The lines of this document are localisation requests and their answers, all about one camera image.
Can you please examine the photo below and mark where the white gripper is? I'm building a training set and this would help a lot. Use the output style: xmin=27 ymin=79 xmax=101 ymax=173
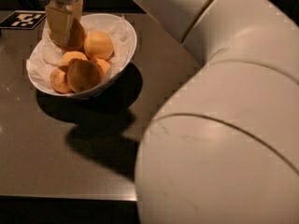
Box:
xmin=45 ymin=0 xmax=83 ymax=47

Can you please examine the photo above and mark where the orange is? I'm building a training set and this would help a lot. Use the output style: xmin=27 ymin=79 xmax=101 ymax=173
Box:
xmin=60 ymin=51 xmax=88 ymax=66
xmin=91 ymin=58 xmax=110 ymax=77
xmin=67 ymin=60 xmax=102 ymax=92
xmin=50 ymin=65 xmax=72 ymax=94
xmin=64 ymin=19 xmax=86 ymax=51
xmin=84 ymin=31 xmax=114 ymax=60

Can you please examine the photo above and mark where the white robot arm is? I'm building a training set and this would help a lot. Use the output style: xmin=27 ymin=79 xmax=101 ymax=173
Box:
xmin=134 ymin=0 xmax=299 ymax=224

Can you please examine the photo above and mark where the white bowl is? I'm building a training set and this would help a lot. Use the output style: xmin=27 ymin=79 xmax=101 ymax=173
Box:
xmin=27 ymin=13 xmax=138 ymax=100

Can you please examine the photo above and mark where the black white fiducial marker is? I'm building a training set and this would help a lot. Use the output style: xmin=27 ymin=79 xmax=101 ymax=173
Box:
xmin=0 ymin=10 xmax=46 ymax=30

